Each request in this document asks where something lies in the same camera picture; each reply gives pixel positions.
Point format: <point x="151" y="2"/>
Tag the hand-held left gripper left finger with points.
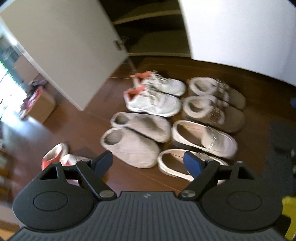
<point x="104" y="162"/>

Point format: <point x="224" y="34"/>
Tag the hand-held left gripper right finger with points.
<point x="192" y="163"/>

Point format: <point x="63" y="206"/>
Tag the white patent loafer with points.
<point x="171" y="162"/>
<point x="215" y="141"/>

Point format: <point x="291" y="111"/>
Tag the red and white slipper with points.
<point x="49" y="160"/>
<point x="74" y="160"/>

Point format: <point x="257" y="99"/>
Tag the beige quilted slipper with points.
<point x="136" y="150"/>
<point x="148" y="126"/>

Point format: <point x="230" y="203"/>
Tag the brown fur-lined buckle shoe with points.
<point x="233" y="99"/>
<point x="231" y="120"/>

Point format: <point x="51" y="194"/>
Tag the white mesh sneaker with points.
<point x="168" y="87"/>
<point x="159" y="104"/>

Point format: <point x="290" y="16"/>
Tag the yellow object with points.
<point x="289" y="208"/>

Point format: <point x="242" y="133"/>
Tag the cardboard box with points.
<point x="42" y="106"/>

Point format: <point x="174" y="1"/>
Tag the white cabinet door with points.
<point x="231" y="34"/>
<point x="69" y="46"/>

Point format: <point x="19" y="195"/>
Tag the metal cabinet hinge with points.
<point x="119" y="44"/>

